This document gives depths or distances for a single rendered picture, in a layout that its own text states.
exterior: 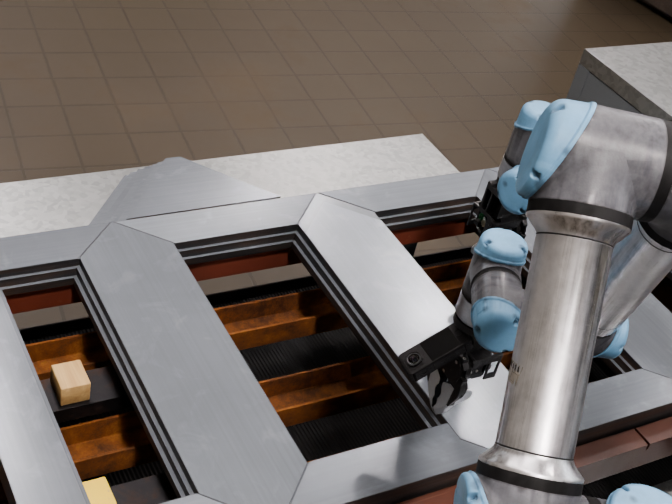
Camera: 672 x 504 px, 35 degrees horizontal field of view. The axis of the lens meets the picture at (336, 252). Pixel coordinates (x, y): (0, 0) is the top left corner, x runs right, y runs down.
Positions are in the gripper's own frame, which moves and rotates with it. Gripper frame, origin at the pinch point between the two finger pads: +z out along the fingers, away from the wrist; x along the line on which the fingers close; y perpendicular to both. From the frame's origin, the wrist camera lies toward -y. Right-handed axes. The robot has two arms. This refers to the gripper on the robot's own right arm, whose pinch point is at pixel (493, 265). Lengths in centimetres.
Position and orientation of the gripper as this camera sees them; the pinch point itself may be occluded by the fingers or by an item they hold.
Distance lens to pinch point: 205.3
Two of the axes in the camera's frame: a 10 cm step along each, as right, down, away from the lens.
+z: -2.0, 7.8, 6.0
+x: 4.8, 6.1, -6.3
